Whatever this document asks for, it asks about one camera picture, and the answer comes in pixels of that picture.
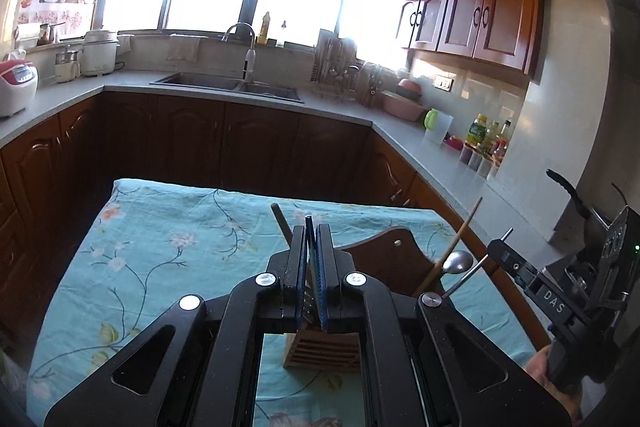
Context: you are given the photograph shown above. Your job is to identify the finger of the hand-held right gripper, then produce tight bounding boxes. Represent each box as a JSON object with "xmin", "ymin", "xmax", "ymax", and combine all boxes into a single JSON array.
[{"xmin": 486, "ymin": 238, "xmax": 587, "ymax": 334}]

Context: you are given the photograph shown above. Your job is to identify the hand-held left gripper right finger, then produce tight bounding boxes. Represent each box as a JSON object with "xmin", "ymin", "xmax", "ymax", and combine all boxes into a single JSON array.
[{"xmin": 306, "ymin": 216, "xmax": 573, "ymax": 427}]

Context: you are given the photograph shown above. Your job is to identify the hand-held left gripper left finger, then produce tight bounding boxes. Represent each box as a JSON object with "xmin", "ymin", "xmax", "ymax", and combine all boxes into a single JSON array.
[{"xmin": 42, "ymin": 224, "xmax": 308, "ymax": 427}]

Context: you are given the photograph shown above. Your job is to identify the wooden utensil holder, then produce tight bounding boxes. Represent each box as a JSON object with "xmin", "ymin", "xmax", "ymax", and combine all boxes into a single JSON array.
[{"xmin": 282, "ymin": 227, "xmax": 448, "ymax": 374}]

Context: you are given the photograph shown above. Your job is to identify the long metal spoon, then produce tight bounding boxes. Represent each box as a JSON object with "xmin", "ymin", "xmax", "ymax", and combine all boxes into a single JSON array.
[{"xmin": 439, "ymin": 250, "xmax": 475, "ymax": 282}]

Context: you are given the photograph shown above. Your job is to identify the person's right hand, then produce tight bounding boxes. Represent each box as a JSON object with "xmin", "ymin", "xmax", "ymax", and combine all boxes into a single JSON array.
[{"xmin": 526, "ymin": 343, "xmax": 585, "ymax": 424}]

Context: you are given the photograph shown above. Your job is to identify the teal floral tablecloth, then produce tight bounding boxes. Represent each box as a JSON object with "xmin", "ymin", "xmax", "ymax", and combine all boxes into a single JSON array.
[{"xmin": 25, "ymin": 178, "xmax": 540, "ymax": 427}]

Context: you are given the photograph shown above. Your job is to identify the row of seasoning jars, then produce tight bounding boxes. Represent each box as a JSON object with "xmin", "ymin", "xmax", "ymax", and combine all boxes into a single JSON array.
[{"xmin": 459, "ymin": 143, "xmax": 501, "ymax": 180}]

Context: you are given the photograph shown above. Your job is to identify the wooden lower cabinets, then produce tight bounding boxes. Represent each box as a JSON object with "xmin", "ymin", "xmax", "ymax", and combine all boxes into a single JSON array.
[{"xmin": 0, "ymin": 92, "xmax": 551, "ymax": 358}]

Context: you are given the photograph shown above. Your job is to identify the grey kitchen countertop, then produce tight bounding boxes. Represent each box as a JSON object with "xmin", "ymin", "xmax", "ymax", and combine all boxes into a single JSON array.
[{"xmin": 0, "ymin": 69, "xmax": 566, "ymax": 253}]

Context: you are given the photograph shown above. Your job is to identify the cooking oil bottle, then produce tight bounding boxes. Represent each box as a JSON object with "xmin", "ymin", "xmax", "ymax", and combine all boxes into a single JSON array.
[{"xmin": 465, "ymin": 113, "xmax": 489, "ymax": 148}]

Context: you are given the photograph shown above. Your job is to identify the pink plastic basin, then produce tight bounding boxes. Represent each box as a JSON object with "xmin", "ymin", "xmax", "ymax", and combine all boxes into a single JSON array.
[{"xmin": 381, "ymin": 90, "xmax": 429, "ymax": 123}]

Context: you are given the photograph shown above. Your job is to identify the pink bowl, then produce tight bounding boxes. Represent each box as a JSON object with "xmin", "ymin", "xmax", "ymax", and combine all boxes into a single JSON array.
[{"xmin": 396, "ymin": 78, "xmax": 424, "ymax": 100}]

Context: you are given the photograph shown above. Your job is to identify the dish drying rack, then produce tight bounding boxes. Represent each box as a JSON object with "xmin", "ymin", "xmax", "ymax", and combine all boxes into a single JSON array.
[{"xmin": 312, "ymin": 28, "xmax": 361, "ymax": 100}]

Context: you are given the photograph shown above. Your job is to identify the steel kitchen sink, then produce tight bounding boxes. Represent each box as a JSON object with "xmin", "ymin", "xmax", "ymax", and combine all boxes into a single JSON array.
[{"xmin": 150, "ymin": 72, "xmax": 305, "ymax": 104}]

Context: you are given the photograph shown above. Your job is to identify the curved kitchen faucet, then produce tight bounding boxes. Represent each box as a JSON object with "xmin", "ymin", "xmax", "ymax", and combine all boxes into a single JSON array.
[{"xmin": 221, "ymin": 23, "xmax": 257, "ymax": 82}]

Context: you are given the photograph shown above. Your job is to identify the white dish towel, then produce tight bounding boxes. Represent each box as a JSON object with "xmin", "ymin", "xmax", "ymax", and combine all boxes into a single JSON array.
[{"xmin": 166, "ymin": 34, "xmax": 202, "ymax": 63}]

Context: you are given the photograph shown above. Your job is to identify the white electric pot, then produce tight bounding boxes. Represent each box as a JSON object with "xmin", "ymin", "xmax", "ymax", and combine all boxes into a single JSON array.
[{"xmin": 80, "ymin": 30, "xmax": 121, "ymax": 76}]

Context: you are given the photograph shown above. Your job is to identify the pink white rice cooker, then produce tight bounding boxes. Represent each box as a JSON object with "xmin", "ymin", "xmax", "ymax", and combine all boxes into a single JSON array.
[{"xmin": 0, "ymin": 59, "xmax": 39, "ymax": 118}]

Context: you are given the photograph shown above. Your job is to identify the small metal coffee pot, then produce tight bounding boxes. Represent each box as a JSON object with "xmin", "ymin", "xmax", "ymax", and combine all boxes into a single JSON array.
[{"xmin": 36, "ymin": 23, "xmax": 66, "ymax": 47}]

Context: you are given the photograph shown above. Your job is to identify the white pitcher green handle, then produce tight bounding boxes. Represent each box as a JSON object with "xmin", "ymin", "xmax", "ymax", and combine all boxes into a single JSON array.
[{"xmin": 424, "ymin": 108, "xmax": 455, "ymax": 146}]

